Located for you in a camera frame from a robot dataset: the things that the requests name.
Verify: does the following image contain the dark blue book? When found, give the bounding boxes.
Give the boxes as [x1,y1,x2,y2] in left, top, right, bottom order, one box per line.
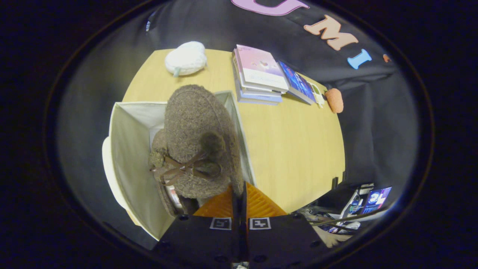
[278,61,317,105]

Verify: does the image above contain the white compartment tray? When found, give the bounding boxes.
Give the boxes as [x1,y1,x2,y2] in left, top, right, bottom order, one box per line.
[309,82,326,109]

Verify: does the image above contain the tangle of cables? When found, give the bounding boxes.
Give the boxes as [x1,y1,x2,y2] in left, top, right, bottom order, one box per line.
[297,206,391,235]

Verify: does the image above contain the white plush ball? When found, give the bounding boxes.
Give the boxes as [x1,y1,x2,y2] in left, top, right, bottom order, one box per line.
[165,41,208,77]

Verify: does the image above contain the brown fuzzy shoe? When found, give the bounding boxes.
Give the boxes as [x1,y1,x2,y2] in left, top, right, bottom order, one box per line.
[151,84,244,199]
[149,129,189,218]

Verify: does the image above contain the white book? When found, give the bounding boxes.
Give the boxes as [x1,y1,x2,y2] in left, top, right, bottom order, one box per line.
[232,49,284,98]

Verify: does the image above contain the black case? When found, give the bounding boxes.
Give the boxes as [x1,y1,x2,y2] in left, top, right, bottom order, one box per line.
[317,182,360,215]

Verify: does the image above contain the light blue book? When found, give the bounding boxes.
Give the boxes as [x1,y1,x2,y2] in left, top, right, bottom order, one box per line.
[233,71,283,106]

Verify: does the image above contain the grey fabric storage box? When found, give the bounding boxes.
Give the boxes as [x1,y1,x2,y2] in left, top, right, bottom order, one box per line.
[102,90,257,241]

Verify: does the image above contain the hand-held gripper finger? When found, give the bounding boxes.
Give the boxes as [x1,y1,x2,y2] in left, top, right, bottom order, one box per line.
[155,183,240,264]
[240,182,331,264]

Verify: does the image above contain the orange plush ball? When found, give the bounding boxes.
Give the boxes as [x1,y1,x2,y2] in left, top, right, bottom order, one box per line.
[325,88,344,114]

